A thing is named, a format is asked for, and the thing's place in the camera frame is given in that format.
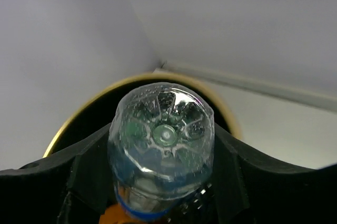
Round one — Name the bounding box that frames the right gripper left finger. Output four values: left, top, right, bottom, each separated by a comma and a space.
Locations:
1, 124, 114, 223

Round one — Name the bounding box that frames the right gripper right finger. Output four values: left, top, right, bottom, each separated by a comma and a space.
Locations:
212, 125, 336, 223

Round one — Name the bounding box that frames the small orange bottle barcode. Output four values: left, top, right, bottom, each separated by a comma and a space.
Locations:
99, 204, 133, 224

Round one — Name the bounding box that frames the blue label water bottle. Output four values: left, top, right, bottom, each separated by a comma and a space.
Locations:
107, 82, 215, 221

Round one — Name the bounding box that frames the dark bin with gold rim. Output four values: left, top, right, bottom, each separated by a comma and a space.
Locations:
43, 72, 243, 157

